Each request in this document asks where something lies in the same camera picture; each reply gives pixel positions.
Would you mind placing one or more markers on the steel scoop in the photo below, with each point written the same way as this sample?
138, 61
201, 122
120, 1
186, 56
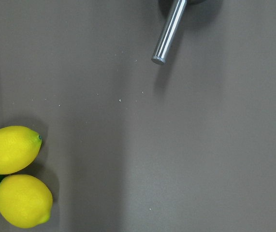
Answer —
169, 29

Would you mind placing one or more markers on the yellow lemon upper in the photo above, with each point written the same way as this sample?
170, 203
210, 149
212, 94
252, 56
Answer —
19, 147

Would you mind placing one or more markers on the yellow lemon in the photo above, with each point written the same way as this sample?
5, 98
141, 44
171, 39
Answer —
25, 201
19, 147

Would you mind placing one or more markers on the yellow lemon lower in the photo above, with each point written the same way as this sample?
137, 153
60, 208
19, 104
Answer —
25, 201

